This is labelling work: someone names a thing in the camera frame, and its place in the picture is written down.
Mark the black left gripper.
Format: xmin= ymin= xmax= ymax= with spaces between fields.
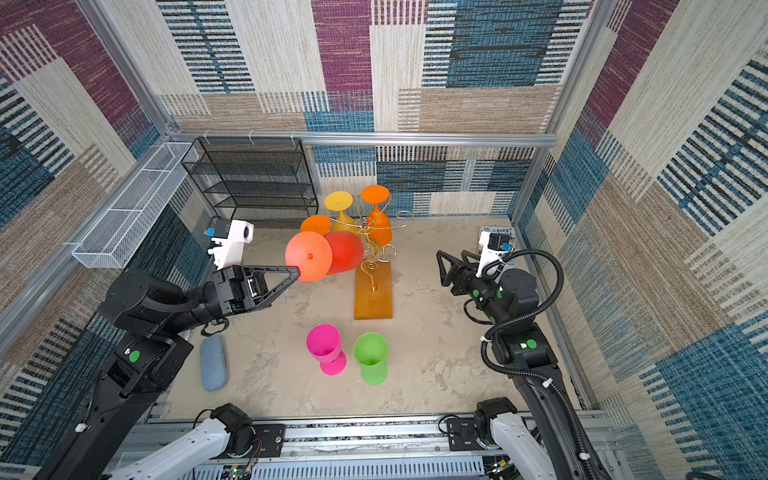
xmin=162 ymin=268 xmax=298 ymax=338

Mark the pink plastic wine glass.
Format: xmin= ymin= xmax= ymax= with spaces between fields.
xmin=305 ymin=324 xmax=347 ymax=376

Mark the orange front wine glass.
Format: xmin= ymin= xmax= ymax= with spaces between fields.
xmin=300 ymin=215 xmax=332 ymax=236

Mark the orange wine glass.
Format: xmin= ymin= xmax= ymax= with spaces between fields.
xmin=361 ymin=185 xmax=392 ymax=247
xmin=300 ymin=215 xmax=332 ymax=236

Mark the red plastic wine glass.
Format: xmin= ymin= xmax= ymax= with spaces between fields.
xmin=284 ymin=230 xmax=366 ymax=283

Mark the green plastic wine glass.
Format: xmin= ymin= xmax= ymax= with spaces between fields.
xmin=353 ymin=332 xmax=388 ymax=385

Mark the yellow plastic wine glass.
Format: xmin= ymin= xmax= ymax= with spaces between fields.
xmin=324 ymin=191 xmax=358 ymax=235

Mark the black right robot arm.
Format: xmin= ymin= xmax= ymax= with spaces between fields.
xmin=436 ymin=249 xmax=610 ymax=479

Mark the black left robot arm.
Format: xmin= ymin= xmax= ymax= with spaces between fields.
xmin=36 ymin=265 xmax=300 ymax=479

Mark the orange back wine glass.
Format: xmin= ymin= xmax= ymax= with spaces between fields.
xmin=361 ymin=185 xmax=392 ymax=247

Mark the colourful story book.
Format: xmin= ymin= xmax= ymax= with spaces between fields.
xmin=479 ymin=226 xmax=515 ymax=238

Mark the blue sponge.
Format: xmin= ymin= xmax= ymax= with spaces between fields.
xmin=199 ymin=336 xmax=229 ymax=392

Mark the black mesh shelf unit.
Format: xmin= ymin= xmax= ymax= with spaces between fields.
xmin=181 ymin=137 xmax=319 ymax=228

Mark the gold wire glass rack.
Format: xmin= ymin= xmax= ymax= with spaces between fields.
xmin=346 ymin=194 xmax=398 ymax=320

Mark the white wire wall basket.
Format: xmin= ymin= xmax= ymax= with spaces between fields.
xmin=72 ymin=142 xmax=192 ymax=269

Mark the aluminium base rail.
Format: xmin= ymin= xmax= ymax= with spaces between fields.
xmin=107 ymin=411 xmax=625 ymax=480

